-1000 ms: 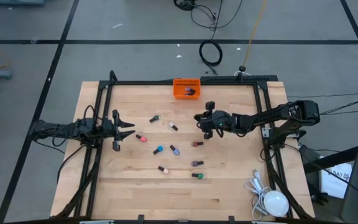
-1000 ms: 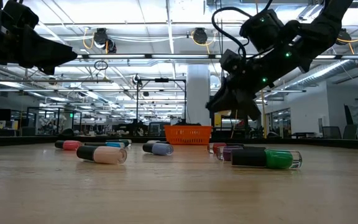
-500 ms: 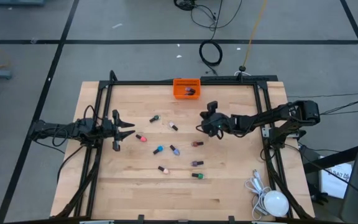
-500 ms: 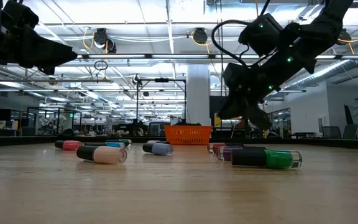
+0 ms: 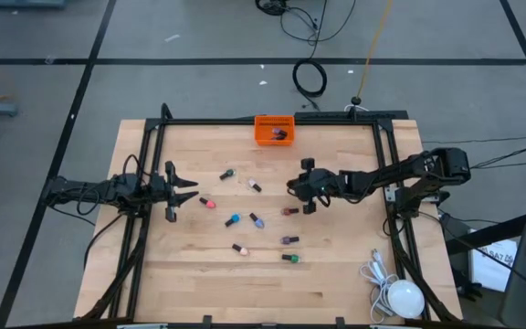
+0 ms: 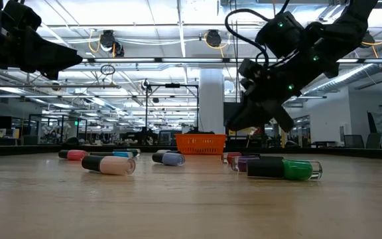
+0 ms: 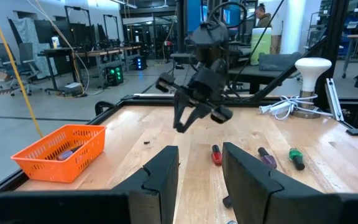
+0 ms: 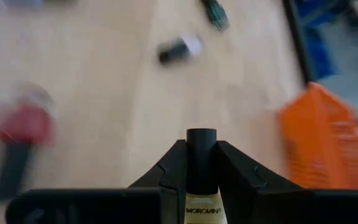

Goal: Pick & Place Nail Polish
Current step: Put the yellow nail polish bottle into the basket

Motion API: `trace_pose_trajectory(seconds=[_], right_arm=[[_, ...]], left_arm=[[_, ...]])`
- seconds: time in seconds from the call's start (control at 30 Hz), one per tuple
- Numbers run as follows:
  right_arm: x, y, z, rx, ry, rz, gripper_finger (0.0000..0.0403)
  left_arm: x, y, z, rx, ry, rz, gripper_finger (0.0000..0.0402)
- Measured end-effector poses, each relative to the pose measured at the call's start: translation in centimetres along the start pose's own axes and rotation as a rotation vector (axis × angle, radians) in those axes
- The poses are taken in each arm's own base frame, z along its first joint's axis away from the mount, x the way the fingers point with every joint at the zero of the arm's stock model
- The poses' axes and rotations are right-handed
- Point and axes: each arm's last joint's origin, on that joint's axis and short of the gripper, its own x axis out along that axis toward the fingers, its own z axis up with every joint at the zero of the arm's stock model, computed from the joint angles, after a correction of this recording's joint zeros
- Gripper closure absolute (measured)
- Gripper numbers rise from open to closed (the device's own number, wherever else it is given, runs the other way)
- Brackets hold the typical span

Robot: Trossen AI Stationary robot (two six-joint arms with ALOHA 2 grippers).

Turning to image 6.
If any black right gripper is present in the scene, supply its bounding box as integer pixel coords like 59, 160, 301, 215
225, 59, 311, 133

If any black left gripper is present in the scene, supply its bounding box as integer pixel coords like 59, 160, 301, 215
0, 0, 84, 81

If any dark red nail polish bottle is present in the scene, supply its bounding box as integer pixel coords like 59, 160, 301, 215
222, 151, 243, 164

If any purple nail polish bottle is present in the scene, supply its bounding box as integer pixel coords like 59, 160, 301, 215
230, 155, 261, 173

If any green nail polish bottle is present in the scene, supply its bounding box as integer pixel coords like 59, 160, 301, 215
246, 159, 323, 181

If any lavender nail polish bottle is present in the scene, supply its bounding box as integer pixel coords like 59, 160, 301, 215
151, 151, 186, 167

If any coral pink nail polish bottle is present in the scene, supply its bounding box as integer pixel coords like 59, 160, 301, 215
58, 149, 89, 161

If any blue nail polish bottle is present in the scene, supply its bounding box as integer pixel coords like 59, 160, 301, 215
90, 151, 135, 159

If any light pink nail polish bottle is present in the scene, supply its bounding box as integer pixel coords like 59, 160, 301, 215
81, 155, 137, 176

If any black cabinet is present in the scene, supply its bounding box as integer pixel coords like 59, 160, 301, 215
223, 102, 242, 133

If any white building column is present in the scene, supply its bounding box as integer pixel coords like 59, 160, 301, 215
199, 68, 225, 134

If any orange plastic basket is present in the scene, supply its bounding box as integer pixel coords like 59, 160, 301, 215
174, 133, 227, 155

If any grey office chair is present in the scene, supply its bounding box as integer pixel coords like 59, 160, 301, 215
365, 132, 382, 149
343, 134, 366, 149

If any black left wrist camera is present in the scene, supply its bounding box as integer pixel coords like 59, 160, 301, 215
3, 0, 42, 33

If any black ceiling cable reel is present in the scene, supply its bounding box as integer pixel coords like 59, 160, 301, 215
205, 29, 223, 48
98, 29, 125, 58

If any black background rig frame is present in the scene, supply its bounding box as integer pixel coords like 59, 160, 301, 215
144, 82, 200, 133

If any black aluminium table frame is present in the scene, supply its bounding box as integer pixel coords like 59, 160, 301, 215
0, 144, 382, 160

